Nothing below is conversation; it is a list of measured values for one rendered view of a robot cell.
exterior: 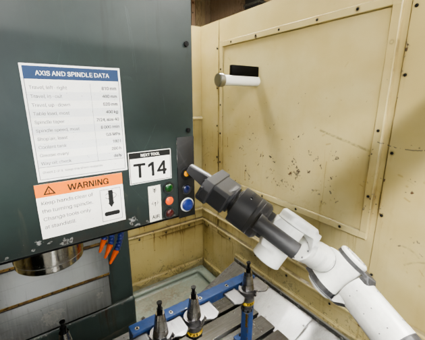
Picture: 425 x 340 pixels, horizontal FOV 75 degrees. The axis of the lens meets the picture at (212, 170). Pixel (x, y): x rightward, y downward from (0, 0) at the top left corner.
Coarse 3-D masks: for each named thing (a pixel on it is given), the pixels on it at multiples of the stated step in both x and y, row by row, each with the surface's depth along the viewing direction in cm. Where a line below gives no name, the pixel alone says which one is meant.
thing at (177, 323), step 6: (174, 318) 84; (180, 318) 84; (168, 324) 82; (174, 324) 82; (180, 324) 82; (186, 324) 82; (174, 330) 80; (180, 330) 80; (186, 330) 80; (174, 336) 78; (180, 336) 79
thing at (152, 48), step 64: (0, 0) 41; (64, 0) 46; (128, 0) 51; (0, 64) 43; (64, 64) 47; (128, 64) 54; (0, 128) 44; (128, 128) 56; (192, 128) 65; (0, 192) 46; (128, 192) 59; (0, 256) 48
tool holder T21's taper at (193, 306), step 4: (196, 296) 83; (192, 300) 82; (196, 300) 82; (188, 304) 83; (192, 304) 82; (196, 304) 82; (188, 308) 83; (192, 308) 82; (196, 308) 82; (188, 312) 83; (192, 312) 82; (196, 312) 82; (200, 312) 84; (188, 316) 83; (192, 316) 82; (196, 316) 82; (200, 316) 84; (192, 320) 82
